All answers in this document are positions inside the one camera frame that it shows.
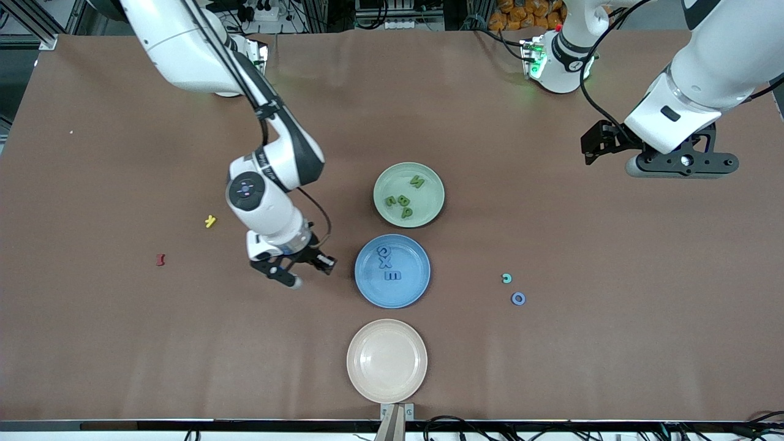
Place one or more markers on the aluminium frame post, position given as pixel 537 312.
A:
pixel 48 41

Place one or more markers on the yellow letter K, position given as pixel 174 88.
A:
pixel 210 221

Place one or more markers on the beige plate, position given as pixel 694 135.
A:
pixel 386 361

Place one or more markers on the blue letter G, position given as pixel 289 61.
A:
pixel 378 251

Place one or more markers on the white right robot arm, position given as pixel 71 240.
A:
pixel 184 49

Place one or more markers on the bag of orange fruit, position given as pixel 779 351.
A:
pixel 520 12

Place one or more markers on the brown paper table cover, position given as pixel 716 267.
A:
pixel 122 337

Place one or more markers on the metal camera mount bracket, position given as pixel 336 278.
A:
pixel 397 422

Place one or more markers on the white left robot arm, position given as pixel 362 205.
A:
pixel 723 55

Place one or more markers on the black table edge rail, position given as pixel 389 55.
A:
pixel 184 425

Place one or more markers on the blue letter X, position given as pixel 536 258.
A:
pixel 385 263

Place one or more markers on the long white power strip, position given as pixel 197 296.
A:
pixel 416 26

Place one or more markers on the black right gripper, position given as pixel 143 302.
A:
pixel 308 252

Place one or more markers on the green letter P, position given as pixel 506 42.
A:
pixel 407 213

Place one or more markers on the lavender blue letter O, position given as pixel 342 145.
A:
pixel 513 298

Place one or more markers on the green letter N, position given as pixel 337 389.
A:
pixel 417 181

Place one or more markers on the blue plate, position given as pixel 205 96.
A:
pixel 410 294

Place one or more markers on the blue letter E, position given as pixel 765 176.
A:
pixel 392 275

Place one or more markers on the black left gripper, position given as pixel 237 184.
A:
pixel 614 140

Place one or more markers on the white power strip with plugs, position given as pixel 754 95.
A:
pixel 266 12

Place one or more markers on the pale green plate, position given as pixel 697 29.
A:
pixel 392 177

